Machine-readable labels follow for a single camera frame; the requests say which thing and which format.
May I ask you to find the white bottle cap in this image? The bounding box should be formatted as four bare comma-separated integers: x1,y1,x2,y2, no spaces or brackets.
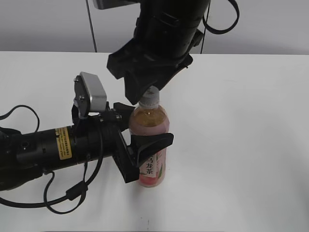
139,86,160,109

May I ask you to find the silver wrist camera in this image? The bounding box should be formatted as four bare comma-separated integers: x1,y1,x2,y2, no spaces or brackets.
74,72,107,119
93,0,140,10

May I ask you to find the peach oolong tea bottle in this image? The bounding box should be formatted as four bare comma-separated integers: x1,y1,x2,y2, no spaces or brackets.
128,87,171,188

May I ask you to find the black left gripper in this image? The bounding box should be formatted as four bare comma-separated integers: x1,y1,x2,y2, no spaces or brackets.
92,102,174,183

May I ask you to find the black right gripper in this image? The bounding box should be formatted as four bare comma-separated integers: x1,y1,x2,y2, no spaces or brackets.
107,36,193,105

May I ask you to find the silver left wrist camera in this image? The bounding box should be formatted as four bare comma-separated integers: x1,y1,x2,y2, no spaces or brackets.
74,72,107,119

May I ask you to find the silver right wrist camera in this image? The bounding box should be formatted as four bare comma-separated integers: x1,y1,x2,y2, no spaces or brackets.
93,0,140,10

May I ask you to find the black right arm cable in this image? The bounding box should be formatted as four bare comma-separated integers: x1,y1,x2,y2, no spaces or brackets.
193,0,239,55

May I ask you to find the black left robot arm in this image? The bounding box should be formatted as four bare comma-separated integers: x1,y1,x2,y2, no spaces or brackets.
0,102,174,190

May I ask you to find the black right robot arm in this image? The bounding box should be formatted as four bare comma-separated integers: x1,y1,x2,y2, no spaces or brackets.
107,0,209,104

